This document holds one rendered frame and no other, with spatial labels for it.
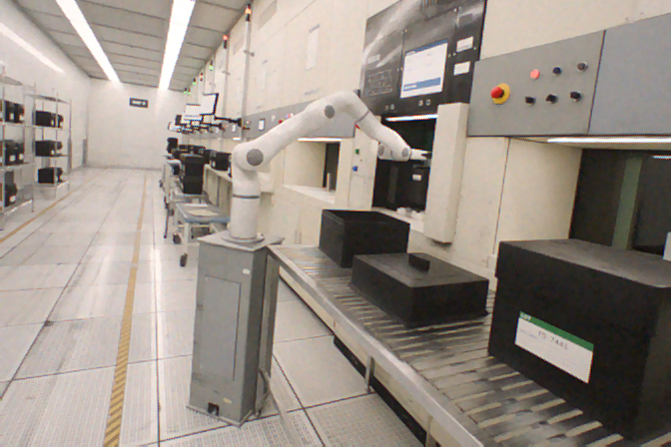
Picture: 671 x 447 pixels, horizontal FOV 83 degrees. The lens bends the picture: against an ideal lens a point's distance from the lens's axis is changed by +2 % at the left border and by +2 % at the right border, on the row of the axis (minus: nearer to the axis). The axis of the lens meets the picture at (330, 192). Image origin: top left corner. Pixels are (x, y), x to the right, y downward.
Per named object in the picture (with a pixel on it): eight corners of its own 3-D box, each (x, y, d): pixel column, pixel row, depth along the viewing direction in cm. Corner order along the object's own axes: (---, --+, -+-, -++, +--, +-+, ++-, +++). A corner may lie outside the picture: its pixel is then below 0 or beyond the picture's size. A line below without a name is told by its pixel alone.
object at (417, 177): (393, 204, 214) (400, 149, 211) (421, 206, 223) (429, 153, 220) (421, 212, 192) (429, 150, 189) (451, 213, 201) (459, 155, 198)
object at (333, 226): (374, 247, 170) (378, 211, 169) (406, 266, 145) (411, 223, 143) (317, 247, 161) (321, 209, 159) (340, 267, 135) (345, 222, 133)
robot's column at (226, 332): (185, 407, 165) (196, 238, 158) (223, 374, 191) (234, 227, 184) (240, 428, 156) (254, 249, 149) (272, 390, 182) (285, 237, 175)
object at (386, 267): (346, 285, 117) (350, 244, 116) (419, 279, 131) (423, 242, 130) (405, 327, 91) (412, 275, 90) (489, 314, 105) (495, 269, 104)
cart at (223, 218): (170, 241, 430) (172, 201, 426) (216, 240, 455) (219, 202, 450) (180, 267, 345) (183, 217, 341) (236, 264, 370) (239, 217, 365)
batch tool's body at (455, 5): (326, 344, 231) (357, 17, 212) (443, 326, 273) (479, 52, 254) (416, 452, 152) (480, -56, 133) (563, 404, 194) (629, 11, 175)
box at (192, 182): (180, 191, 526) (181, 173, 524) (201, 192, 538) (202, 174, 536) (181, 194, 499) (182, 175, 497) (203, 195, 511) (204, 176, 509)
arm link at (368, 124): (378, 106, 174) (415, 151, 186) (361, 109, 188) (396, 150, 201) (366, 120, 172) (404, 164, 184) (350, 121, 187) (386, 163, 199)
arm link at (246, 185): (235, 198, 156) (239, 141, 154) (227, 192, 173) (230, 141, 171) (263, 199, 162) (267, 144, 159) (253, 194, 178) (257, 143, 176)
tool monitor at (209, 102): (198, 123, 476) (199, 94, 472) (238, 127, 498) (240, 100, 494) (202, 121, 439) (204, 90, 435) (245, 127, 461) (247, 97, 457)
